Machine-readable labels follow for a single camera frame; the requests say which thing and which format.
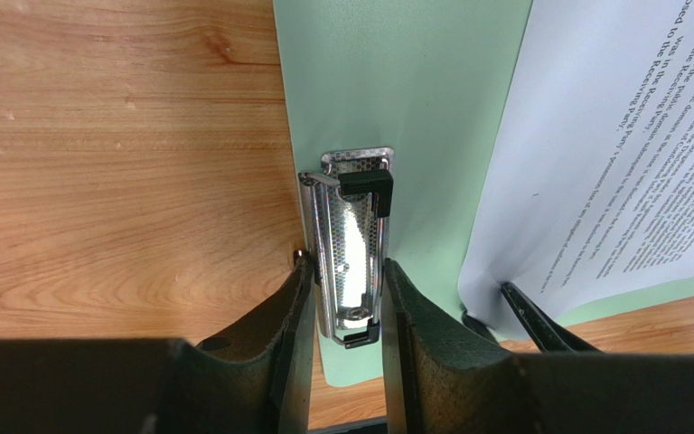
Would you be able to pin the printed white document sheet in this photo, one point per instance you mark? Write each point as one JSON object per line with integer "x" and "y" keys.
{"x": 590, "y": 189}

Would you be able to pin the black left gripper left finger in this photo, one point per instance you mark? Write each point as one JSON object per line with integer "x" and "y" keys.
{"x": 254, "y": 376}

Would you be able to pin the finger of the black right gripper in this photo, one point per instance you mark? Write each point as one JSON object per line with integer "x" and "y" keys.
{"x": 478, "y": 327}
{"x": 545, "y": 333}

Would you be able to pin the silver metal folder clip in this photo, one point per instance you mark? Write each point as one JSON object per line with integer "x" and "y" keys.
{"x": 346, "y": 207}

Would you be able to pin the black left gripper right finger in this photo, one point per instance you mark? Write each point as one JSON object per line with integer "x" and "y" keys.
{"x": 441, "y": 377}

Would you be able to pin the green clipboard folder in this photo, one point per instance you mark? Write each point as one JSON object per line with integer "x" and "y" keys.
{"x": 429, "y": 79}

